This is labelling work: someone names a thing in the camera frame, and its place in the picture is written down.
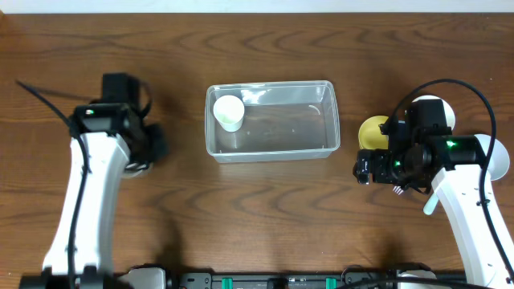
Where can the clear plastic container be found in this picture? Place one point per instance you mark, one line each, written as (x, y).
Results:
(283, 121)

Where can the white plastic fork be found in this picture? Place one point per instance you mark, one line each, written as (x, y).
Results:
(398, 190)

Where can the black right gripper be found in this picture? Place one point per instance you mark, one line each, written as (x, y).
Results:
(382, 157)

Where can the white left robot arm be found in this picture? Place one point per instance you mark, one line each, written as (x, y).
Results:
(109, 141)

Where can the white plastic bowl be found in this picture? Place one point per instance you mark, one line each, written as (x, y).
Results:
(449, 112)
(500, 160)

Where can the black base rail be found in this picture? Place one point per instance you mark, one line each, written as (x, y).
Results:
(205, 280)

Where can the mint green plastic spoon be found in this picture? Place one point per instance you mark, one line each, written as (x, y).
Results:
(431, 204)

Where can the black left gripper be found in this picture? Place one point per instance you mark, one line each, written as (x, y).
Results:
(161, 145)

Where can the white plastic cup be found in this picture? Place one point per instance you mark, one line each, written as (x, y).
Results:
(229, 112)

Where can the grey plastic cup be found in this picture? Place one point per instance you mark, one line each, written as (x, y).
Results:
(136, 170)

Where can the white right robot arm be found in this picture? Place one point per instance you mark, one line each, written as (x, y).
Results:
(458, 171)

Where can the yellow plastic bowl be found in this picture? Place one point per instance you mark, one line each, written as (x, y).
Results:
(370, 136)

